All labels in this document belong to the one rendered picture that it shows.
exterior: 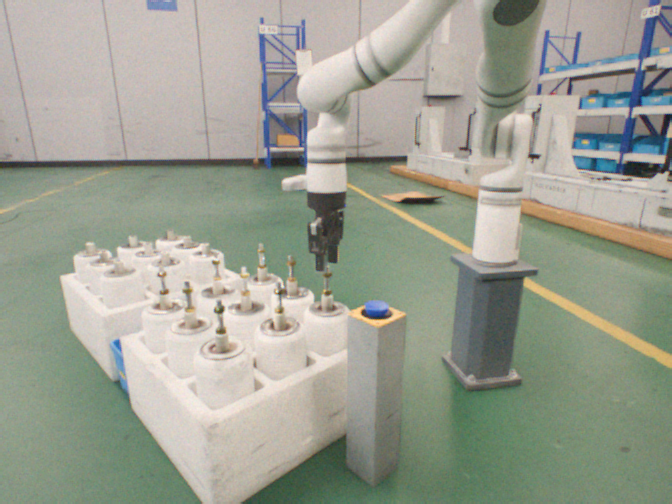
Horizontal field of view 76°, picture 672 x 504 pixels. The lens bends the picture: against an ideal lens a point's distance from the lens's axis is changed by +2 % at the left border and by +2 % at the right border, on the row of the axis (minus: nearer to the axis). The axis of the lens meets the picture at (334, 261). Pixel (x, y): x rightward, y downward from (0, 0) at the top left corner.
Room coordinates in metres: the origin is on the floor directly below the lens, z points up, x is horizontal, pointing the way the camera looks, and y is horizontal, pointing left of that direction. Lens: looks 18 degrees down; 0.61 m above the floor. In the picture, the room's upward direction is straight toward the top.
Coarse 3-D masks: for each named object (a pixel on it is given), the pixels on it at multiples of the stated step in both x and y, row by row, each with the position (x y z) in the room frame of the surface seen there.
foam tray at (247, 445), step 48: (144, 336) 0.83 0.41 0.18; (144, 384) 0.73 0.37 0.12; (192, 384) 0.65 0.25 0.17; (288, 384) 0.64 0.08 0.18; (336, 384) 0.72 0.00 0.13; (192, 432) 0.57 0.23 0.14; (240, 432) 0.57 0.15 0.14; (288, 432) 0.64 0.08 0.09; (336, 432) 0.72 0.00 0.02; (192, 480) 0.59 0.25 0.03; (240, 480) 0.57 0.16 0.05
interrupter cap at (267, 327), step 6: (270, 318) 0.75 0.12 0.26; (288, 318) 0.75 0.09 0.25; (294, 318) 0.75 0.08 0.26; (264, 324) 0.73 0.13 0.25; (270, 324) 0.73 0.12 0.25; (288, 324) 0.73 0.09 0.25; (294, 324) 0.73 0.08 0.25; (264, 330) 0.71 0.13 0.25; (270, 330) 0.70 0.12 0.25; (276, 330) 0.71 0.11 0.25; (282, 330) 0.71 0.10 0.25; (288, 330) 0.70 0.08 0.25; (294, 330) 0.70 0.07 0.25
